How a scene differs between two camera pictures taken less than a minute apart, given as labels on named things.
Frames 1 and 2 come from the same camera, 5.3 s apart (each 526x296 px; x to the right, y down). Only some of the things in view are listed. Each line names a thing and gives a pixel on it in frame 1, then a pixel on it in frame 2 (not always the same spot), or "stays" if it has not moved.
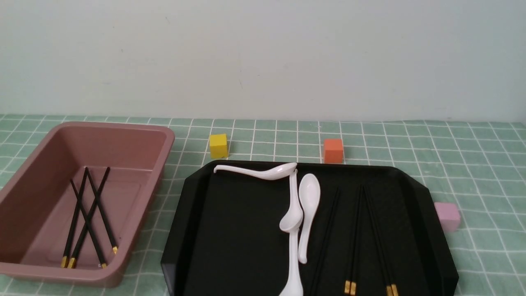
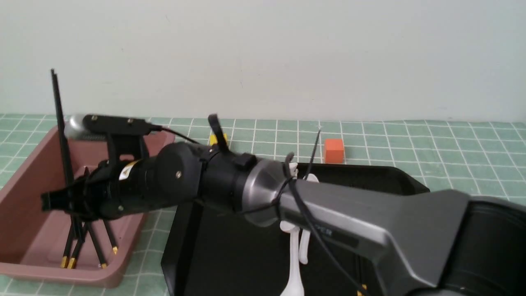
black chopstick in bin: (104, 265) stays
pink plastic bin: (71, 211) stays
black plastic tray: (380, 228) stays
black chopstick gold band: (326, 244) to (64, 262)
